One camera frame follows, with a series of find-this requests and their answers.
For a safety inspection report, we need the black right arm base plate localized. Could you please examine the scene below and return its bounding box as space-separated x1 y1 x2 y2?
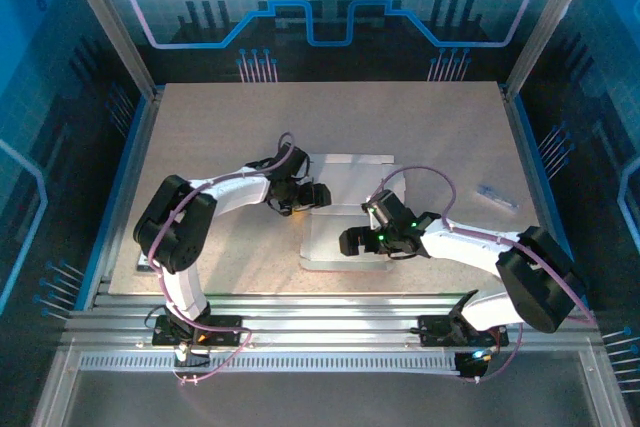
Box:
418 314 510 348

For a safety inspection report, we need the aluminium blue side rail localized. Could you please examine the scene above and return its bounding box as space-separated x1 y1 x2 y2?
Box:
74 89 164 311
501 84 576 268

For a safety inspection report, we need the black electronics module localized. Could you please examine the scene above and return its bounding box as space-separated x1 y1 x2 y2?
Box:
455 349 494 381

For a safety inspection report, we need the slotted metal cable duct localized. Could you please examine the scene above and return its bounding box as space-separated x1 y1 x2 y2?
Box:
78 352 464 374

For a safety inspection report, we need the pink paper box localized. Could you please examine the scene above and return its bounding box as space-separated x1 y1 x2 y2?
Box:
298 152 407 273

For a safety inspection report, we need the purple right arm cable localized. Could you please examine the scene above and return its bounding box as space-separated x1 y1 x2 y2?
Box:
372 166 599 383

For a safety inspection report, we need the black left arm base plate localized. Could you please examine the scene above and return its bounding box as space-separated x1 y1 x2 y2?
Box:
152 314 244 347

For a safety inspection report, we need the white cable connector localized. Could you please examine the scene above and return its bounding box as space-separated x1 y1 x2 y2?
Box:
173 344 211 368

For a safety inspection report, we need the aluminium frame post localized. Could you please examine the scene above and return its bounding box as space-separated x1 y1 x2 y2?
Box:
503 0 604 98
55 0 164 101

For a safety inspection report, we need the blue clear plastic packet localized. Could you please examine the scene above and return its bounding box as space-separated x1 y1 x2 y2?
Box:
474 184 521 212

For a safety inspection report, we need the aluminium extrusion rail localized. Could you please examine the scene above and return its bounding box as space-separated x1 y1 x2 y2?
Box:
62 294 609 348

